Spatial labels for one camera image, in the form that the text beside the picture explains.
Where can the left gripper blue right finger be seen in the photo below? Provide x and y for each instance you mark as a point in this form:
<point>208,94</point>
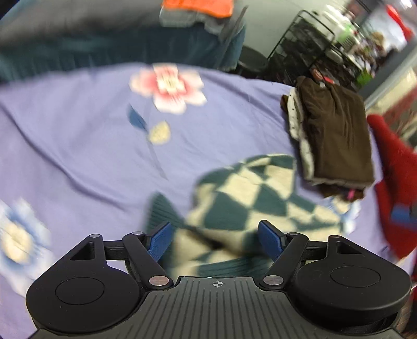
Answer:
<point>284,249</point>

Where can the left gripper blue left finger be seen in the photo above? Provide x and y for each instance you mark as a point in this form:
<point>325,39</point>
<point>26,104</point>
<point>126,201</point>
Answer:
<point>143,253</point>

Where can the green cream checkered sweater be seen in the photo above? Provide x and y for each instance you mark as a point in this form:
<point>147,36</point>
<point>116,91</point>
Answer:
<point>218,236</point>

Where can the purple floral bed sheet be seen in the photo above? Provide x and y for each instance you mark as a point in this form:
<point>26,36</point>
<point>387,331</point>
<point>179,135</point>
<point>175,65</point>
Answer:
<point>81,153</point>

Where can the brown folded garment stack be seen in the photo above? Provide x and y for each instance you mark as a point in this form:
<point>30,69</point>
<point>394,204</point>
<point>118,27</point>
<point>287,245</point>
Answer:
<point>328,121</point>

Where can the red garment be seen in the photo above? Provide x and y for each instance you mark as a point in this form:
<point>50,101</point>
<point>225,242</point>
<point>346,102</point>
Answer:
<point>396,192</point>

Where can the teal blue duvet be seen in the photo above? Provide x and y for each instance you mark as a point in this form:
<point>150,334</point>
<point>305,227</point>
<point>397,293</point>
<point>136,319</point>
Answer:
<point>190,46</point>

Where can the orange cloth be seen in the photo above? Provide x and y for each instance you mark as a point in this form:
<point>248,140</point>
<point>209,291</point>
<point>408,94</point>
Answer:
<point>215,8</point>

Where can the dark grey pillow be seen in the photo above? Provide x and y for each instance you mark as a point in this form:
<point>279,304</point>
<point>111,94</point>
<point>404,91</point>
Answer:
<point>29,20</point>

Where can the black wire rack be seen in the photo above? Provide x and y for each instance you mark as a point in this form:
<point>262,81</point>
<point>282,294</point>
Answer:
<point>314,46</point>

